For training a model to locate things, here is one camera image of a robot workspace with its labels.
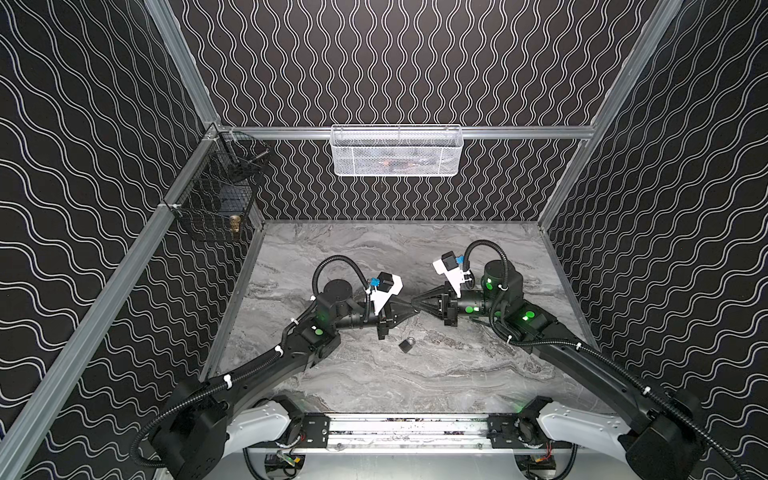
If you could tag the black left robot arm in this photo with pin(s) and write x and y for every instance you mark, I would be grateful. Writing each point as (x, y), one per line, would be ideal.
(205, 421)

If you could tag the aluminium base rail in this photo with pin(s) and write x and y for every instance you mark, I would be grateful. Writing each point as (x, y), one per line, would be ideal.
(408, 432)

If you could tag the black wire wall basket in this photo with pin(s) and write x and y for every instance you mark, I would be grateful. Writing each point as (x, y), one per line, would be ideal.
(224, 184)

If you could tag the black padlock farther back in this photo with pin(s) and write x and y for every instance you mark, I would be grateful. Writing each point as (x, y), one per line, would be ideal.
(407, 344)

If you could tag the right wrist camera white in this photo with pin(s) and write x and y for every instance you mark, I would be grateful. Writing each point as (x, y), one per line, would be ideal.
(453, 268)

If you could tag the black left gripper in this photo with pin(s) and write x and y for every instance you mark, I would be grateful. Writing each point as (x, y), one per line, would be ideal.
(384, 318)

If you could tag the white mesh wall basket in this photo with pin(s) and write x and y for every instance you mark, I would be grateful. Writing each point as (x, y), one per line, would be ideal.
(396, 150)

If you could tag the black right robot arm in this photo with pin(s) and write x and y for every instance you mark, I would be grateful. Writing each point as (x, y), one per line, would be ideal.
(660, 434)

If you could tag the brass fitting in basket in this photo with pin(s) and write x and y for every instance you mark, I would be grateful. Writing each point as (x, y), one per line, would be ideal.
(235, 224)

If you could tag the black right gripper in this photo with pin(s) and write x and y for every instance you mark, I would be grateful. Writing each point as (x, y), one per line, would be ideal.
(448, 307)

